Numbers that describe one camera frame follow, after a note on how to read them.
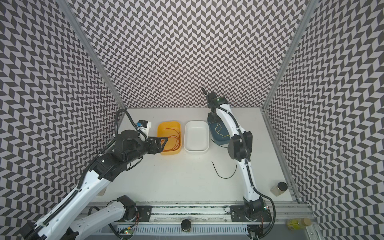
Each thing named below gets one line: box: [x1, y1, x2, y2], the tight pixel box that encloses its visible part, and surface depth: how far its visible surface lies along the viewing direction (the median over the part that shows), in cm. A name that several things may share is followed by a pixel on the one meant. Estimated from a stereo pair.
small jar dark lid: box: [270, 181, 288, 197], surface depth 75 cm
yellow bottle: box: [286, 217, 312, 231], surface depth 64 cm
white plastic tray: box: [183, 120, 210, 153], surface depth 102 cm
